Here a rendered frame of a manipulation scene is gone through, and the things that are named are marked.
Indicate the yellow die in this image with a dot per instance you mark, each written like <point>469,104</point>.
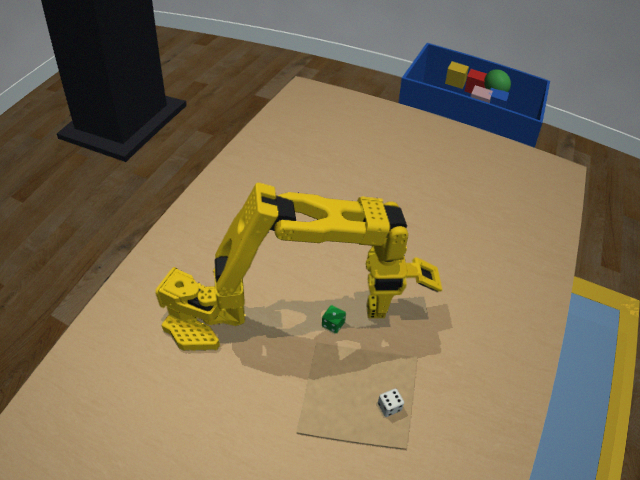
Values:
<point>371,307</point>

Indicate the green die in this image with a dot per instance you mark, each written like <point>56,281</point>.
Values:
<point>333,319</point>

